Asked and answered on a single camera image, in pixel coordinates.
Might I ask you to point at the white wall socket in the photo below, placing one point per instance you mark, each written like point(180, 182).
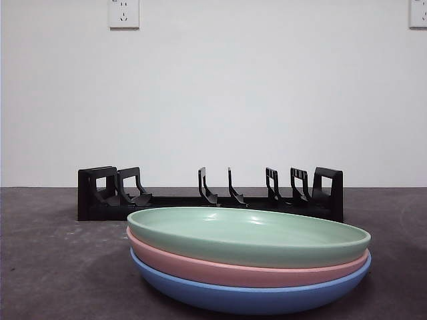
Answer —
point(124, 15)
point(418, 13)

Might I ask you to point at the black plastic plate rack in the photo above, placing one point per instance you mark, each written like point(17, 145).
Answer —
point(100, 210)

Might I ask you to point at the pink round plate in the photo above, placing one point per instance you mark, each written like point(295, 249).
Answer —
point(233, 276)

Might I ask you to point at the pale green round plate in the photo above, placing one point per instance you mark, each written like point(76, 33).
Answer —
point(233, 233)

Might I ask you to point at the blue round plate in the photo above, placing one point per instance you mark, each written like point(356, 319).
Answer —
point(250, 300)

